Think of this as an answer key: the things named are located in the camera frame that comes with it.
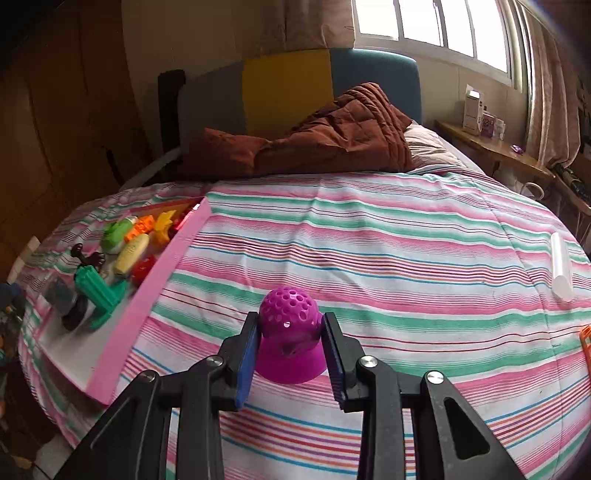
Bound magenta perforated cup toy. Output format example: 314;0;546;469
256;286;327;385

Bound red plastic toy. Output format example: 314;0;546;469
130;254;156;288

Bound yellow oval embossed toy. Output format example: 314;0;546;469
113;234;149;276

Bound teal green spool toy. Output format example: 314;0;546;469
74;266;128;330

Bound clear jar with black lid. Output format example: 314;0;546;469
44;277;88;331

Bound dark brown hair claw clip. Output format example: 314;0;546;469
70;243;106;272

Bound striped bed cover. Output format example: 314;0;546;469
18;167;590;479

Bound orange yellow plastic toy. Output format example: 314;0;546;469
148;210;176;252

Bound pink-rimmed white tray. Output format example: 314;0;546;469
35;197;211;405

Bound orange building block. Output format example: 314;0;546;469
124;215;155;243

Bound green round toy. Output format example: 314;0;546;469
100;216;137;255

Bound pale pillow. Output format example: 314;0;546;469
404;121;484;174

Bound rust brown quilted blanket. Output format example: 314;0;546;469
178;82;414;181

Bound white plastic tube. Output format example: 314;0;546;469
550;232;574;302

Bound wooden bedside table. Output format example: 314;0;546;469
434;120;555;185

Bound grey yellow blue headboard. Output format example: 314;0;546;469
178;48;423;153

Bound purple box on table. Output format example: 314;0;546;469
480;111;496;139

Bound white box on table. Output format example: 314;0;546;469
462;84;484;136

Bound beige curtain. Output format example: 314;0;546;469
524;12;581;169

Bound window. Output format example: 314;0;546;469
353;0;526;91

